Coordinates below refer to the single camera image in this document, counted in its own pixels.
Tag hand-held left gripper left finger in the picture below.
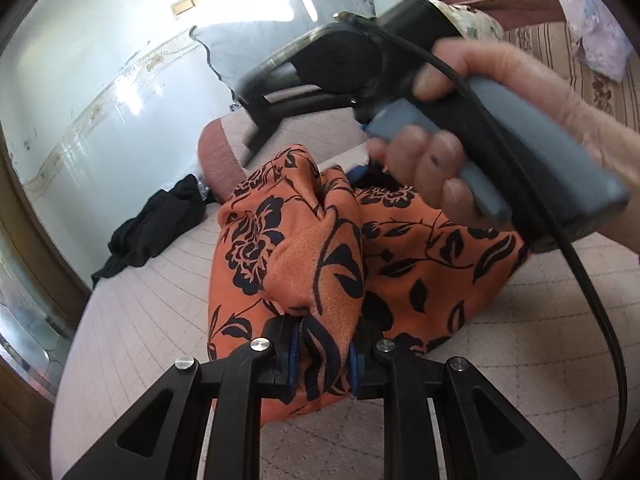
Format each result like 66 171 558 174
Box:
62 316 301 480

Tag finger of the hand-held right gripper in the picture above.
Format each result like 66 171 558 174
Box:
348 162 376 185
234 44 361 165

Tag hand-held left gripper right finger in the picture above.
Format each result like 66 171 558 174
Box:
350 330 583 480

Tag orange floral garment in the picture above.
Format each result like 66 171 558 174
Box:
206 144 531 423

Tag person's right hand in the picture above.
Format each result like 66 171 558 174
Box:
367 37 640 261

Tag reddish brown bolster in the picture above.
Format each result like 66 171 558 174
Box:
197 115 251 201

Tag white floral cloth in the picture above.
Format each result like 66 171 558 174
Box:
440 2 506 43

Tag black cloth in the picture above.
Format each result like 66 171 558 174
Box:
91 174 207 288

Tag striped patterned blanket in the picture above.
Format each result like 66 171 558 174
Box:
502 20 640 131

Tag lavender cloth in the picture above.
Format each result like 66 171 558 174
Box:
555 0 636 83

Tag glass mirror panel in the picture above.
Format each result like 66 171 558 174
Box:
0 230 76 401

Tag brown wooden door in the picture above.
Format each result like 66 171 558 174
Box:
0 350 58 480

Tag black cable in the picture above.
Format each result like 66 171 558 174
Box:
345 12 630 480

